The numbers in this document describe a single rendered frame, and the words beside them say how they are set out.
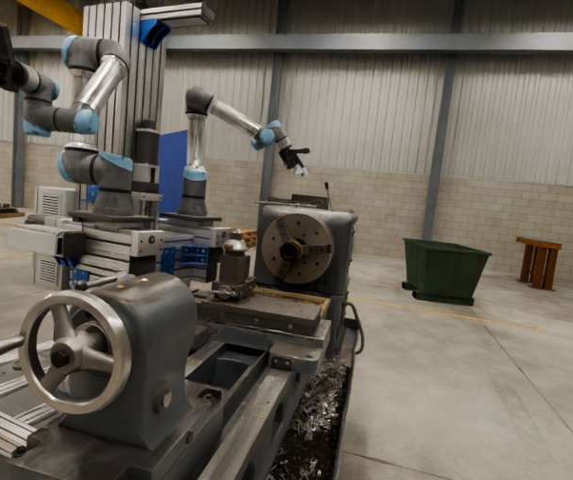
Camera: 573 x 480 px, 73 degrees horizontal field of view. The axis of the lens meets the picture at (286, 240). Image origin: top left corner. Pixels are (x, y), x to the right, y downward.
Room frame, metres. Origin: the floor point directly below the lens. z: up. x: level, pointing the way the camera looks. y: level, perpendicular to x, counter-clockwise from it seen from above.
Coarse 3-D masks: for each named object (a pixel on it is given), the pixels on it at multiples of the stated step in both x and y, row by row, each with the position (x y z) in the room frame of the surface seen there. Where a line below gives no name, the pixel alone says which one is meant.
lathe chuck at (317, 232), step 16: (272, 224) 1.71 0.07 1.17; (288, 224) 1.69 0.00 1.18; (304, 224) 1.68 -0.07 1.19; (320, 224) 1.66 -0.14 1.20; (272, 240) 1.71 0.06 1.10; (304, 240) 1.67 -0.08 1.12; (320, 240) 1.66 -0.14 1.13; (272, 256) 1.70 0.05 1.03; (304, 256) 1.67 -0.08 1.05; (320, 256) 1.66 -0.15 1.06; (272, 272) 1.70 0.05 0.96; (288, 272) 1.69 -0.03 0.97; (304, 272) 1.67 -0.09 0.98; (320, 272) 1.66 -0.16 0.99
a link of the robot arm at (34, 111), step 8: (24, 104) 1.21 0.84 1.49; (32, 104) 1.21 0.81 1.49; (40, 104) 1.21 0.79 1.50; (48, 104) 1.23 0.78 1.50; (24, 112) 1.21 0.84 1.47; (32, 112) 1.21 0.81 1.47; (40, 112) 1.21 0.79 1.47; (48, 112) 1.21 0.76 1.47; (24, 120) 1.21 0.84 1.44; (32, 120) 1.21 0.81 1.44; (40, 120) 1.21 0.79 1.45; (48, 120) 1.21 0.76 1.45; (24, 128) 1.21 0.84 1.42; (32, 128) 1.21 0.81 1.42; (40, 128) 1.22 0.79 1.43; (48, 128) 1.22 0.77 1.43; (40, 136) 1.26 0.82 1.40; (48, 136) 1.25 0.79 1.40
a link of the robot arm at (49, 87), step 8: (40, 72) 1.22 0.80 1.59; (40, 80) 1.20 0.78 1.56; (48, 80) 1.23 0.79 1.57; (40, 88) 1.20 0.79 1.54; (48, 88) 1.23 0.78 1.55; (56, 88) 1.27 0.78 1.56; (24, 96) 1.22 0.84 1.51; (32, 96) 1.21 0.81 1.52; (40, 96) 1.21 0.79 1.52; (48, 96) 1.23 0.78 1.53; (56, 96) 1.28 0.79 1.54
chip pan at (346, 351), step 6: (348, 330) 2.29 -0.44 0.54; (354, 330) 2.31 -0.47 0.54; (342, 336) 2.18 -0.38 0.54; (348, 336) 2.19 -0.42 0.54; (354, 336) 2.20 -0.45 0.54; (348, 342) 2.09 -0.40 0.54; (354, 342) 2.10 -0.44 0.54; (342, 348) 1.99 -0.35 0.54; (348, 348) 2.01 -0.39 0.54; (342, 354) 1.90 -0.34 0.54; (348, 354) 1.91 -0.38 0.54; (348, 360) 1.84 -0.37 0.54; (348, 366) 1.77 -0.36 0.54; (342, 420) 1.29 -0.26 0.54; (336, 450) 1.12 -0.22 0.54
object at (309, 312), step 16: (208, 304) 1.09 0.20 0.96; (224, 304) 1.09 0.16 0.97; (240, 304) 1.10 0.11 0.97; (256, 304) 1.12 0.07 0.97; (272, 304) 1.14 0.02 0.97; (288, 304) 1.16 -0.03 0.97; (304, 304) 1.18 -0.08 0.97; (240, 320) 1.08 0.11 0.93; (256, 320) 1.06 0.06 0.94; (272, 320) 1.06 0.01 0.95; (288, 320) 1.04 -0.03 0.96; (304, 320) 1.03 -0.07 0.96
